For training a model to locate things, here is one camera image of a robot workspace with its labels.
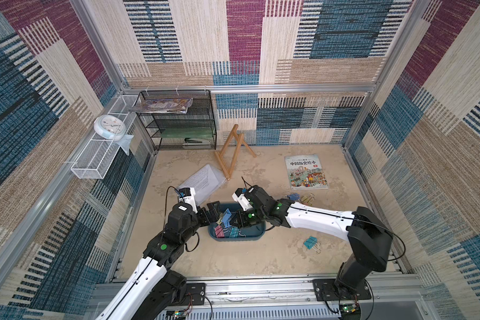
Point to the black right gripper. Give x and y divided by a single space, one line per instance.
240 218

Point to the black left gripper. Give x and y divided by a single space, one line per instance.
212 214

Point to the pink binder clip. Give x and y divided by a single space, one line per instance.
219 232

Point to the teal binder clip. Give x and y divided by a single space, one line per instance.
234 232
312 243

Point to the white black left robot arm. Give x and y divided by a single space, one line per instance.
153 286

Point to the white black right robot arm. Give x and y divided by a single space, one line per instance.
369 238

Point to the blue binder clip lower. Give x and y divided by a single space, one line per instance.
226 218

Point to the teal plastic storage box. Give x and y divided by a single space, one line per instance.
247 233

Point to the teal binder clip front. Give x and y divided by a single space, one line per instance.
312 243

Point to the wooden easel stand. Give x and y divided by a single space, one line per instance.
228 169

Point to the Chinese history picture book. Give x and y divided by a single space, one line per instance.
305 172

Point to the black stapler on shelf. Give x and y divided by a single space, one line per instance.
197 141

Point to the magazine on shelf top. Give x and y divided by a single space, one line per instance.
163 106

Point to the white round clock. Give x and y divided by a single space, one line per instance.
109 127

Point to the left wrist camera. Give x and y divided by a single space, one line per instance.
187 195

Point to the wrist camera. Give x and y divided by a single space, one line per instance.
187 195
239 197

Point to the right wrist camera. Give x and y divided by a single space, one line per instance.
239 197

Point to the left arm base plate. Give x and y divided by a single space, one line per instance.
194 295

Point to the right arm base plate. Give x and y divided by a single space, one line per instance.
326 290

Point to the black wire shelf rack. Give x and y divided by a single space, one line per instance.
168 131

